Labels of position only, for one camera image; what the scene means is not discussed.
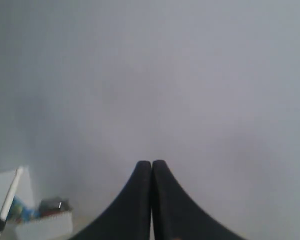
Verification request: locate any white storage box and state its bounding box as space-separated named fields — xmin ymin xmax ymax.
xmin=6 ymin=197 xmax=73 ymax=240

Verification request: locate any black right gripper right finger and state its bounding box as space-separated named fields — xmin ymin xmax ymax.
xmin=152 ymin=160 xmax=242 ymax=240

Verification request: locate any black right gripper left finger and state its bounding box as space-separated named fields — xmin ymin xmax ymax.
xmin=71 ymin=161 xmax=152 ymax=240

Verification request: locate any white wooden drumstick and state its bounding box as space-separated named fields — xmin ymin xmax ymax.
xmin=0 ymin=166 xmax=24 ymax=236

